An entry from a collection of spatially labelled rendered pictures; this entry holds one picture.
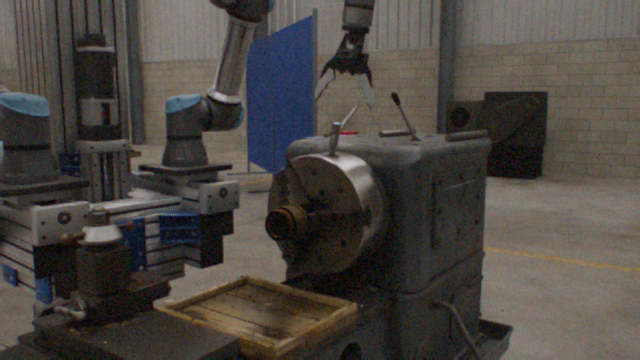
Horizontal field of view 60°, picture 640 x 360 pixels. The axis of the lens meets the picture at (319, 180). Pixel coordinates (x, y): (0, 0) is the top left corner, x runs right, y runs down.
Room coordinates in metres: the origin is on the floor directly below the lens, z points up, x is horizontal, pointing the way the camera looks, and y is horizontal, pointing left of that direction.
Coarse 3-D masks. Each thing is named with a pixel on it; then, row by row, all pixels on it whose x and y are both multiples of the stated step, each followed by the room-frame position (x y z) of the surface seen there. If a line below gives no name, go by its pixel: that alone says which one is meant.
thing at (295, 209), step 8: (280, 208) 1.32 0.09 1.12; (288, 208) 1.31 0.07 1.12; (296, 208) 1.32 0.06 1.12; (272, 216) 1.30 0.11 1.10; (280, 216) 1.28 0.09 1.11; (288, 216) 1.28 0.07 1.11; (296, 216) 1.30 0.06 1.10; (304, 216) 1.31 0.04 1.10; (272, 224) 1.32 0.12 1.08; (280, 224) 1.35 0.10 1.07; (288, 224) 1.27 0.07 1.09; (296, 224) 1.29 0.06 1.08; (304, 224) 1.31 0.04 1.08; (272, 232) 1.31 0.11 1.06; (280, 232) 1.33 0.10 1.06; (288, 232) 1.27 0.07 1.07; (296, 232) 1.29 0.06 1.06; (304, 232) 1.31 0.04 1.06; (280, 240) 1.28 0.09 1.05; (288, 240) 1.30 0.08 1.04; (296, 240) 1.33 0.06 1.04
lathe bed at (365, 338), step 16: (304, 272) 1.61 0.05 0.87; (304, 288) 1.47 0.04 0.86; (320, 288) 1.52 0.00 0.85; (368, 288) 1.48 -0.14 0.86; (368, 304) 1.35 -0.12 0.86; (384, 304) 1.38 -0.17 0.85; (368, 320) 1.35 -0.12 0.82; (384, 320) 1.41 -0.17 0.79; (336, 336) 1.20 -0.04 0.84; (352, 336) 1.29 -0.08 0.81; (368, 336) 1.35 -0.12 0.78; (384, 336) 1.41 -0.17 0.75; (304, 352) 1.10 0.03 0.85; (320, 352) 1.18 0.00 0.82; (336, 352) 1.23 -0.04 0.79; (352, 352) 1.33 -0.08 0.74; (368, 352) 1.34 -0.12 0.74; (384, 352) 1.41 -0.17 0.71
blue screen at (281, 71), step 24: (312, 24) 6.32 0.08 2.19; (264, 48) 8.72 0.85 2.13; (288, 48) 7.36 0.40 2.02; (312, 48) 6.32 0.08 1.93; (264, 72) 8.75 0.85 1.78; (288, 72) 7.37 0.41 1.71; (312, 72) 6.32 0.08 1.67; (264, 96) 8.77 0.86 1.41; (288, 96) 7.38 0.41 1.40; (312, 96) 6.33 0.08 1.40; (264, 120) 8.79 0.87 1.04; (288, 120) 7.39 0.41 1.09; (312, 120) 6.33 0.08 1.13; (264, 144) 8.82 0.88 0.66; (288, 144) 7.40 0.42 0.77; (264, 168) 8.84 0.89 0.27
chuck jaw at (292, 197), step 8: (288, 168) 1.43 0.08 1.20; (280, 176) 1.42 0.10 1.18; (288, 176) 1.41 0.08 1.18; (296, 176) 1.43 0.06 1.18; (280, 184) 1.42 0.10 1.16; (288, 184) 1.39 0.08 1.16; (296, 184) 1.41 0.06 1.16; (280, 192) 1.39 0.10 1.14; (288, 192) 1.38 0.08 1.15; (296, 192) 1.39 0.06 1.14; (304, 192) 1.41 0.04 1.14; (288, 200) 1.35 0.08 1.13; (296, 200) 1.37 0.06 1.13; (304, 200) 1.39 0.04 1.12; (312, 200) 1.42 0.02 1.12
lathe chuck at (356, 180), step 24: (312, 168) 1.41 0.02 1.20; (336, 168) 1.36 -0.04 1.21; (360, 168) 1.41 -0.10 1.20; (312, 192) 1.41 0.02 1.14; (336, 192) 1.36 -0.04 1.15; (360, 192) 1.33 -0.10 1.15; (312, 240) 1.41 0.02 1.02; (336, 240) 1.36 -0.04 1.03; (360, 240) 1.32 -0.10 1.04; (312, 264) 1.41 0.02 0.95; (336, 264) 1.36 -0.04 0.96
